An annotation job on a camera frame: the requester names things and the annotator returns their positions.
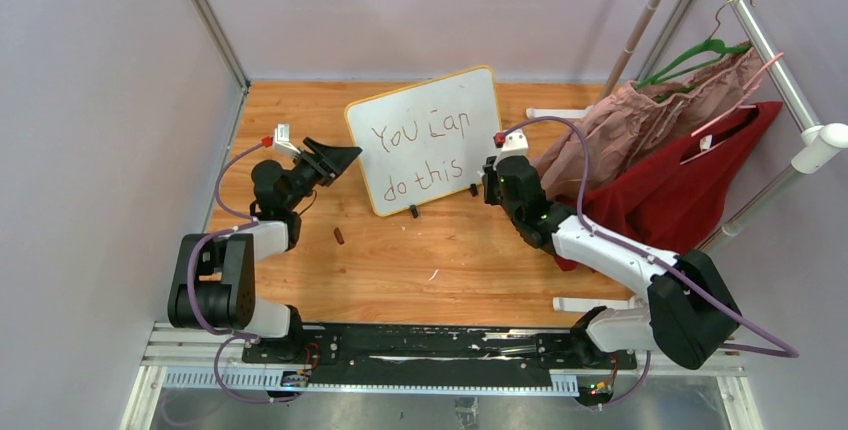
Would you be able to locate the red garment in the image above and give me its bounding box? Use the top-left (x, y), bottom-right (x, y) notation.
top-left (535, 101), bottom-right (783, 253)

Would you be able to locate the pink clothes hanger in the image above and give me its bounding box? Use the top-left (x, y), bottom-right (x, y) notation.
top-left (680, 51), bottom-right (784, 165)

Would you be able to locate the brown marker cap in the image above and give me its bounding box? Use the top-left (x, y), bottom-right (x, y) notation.
top-left (333, 228), bottom-right (345, 245)

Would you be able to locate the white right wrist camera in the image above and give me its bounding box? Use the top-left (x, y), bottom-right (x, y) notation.
top-left (495, 129), bottom-right (529, 166)

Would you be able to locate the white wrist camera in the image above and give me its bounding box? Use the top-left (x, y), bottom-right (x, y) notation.
top-left (272, 123), bottom-right (301, 160)
top-left (495, 129), bottom-right (529, 166)

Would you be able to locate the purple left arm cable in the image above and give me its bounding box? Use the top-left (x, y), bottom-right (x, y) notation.
top-left (185, 136), bottom-right (313, 406)

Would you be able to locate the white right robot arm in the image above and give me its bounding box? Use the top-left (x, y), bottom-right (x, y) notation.
top-left (482, 156), bottom-right (739, 370)

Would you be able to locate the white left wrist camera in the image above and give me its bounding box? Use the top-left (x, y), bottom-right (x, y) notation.
top-left (272, 123), bottom-right (301, 160)

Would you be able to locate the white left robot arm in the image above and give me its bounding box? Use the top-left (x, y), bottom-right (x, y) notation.
top-left (166, 138), bottom-right (362, 363)

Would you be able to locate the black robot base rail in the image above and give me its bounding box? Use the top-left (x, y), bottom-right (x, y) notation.
top-left (135, 320), bottom-right (747, 408)

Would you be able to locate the pink garment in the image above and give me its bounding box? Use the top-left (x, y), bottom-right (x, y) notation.
top-left (575, 48), bottom-right (764, 190)

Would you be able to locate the yellow framed whiteboard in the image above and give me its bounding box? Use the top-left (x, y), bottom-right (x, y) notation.
top-left (344, 65), bottom-right (502, 217)

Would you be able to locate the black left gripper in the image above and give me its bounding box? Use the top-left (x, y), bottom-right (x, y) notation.
top-left (283, 139), bottom-right (361, 212)

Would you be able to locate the metal clothes rack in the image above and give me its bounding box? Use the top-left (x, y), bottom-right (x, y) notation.
top-left (526, 0), bottom-right (848, 324)

